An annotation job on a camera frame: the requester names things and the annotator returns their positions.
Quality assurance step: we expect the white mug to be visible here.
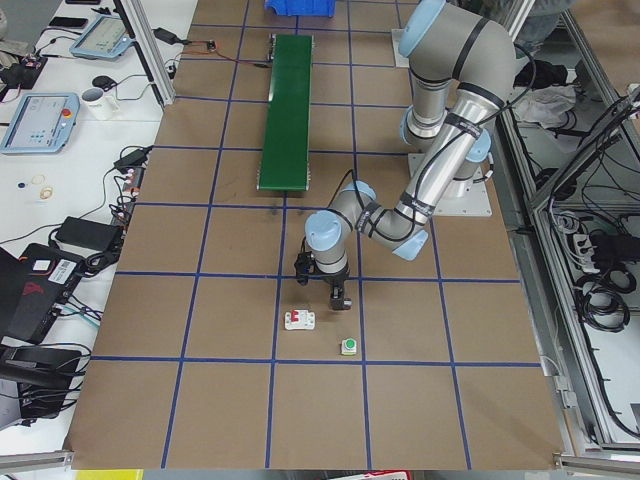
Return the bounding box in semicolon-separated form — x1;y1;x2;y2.
81;87;120;121

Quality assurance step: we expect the black laptop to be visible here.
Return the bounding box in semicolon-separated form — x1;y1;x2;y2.
1;243;85;344

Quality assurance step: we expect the far teach pendant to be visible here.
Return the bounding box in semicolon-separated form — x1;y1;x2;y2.
69;14;133;60

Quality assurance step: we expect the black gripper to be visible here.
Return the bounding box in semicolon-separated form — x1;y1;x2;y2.
316;268;352;311

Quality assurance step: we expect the green push button switch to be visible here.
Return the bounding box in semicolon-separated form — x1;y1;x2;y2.
340;338;358;356

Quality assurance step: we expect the near teach pendant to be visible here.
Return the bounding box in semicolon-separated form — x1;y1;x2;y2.
1;93;80;154

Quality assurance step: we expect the robot white base plate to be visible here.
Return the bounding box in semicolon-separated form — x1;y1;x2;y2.
391;29;409;68
431;154;493;217

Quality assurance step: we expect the blue plastic bin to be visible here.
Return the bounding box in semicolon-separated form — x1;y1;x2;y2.
264;0;336;17

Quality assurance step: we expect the red black wire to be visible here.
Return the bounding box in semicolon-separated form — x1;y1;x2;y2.
182;39;274;69

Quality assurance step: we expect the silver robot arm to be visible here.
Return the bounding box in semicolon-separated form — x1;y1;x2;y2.
295;1;516;311

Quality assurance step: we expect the black power adapter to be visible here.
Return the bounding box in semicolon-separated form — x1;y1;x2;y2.
55;217;123;251

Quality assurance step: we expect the white red circuit breaker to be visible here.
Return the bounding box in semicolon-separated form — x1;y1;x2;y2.
284;309;316;331

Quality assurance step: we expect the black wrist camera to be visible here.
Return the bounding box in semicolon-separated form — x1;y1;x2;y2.
294;238;315;286

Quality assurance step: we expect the teach pendant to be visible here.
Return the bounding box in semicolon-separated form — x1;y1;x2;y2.
69;14;133;60
1;93;80;154

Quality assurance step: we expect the green conveyor belt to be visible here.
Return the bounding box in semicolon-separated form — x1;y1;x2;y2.
257;34;313;192

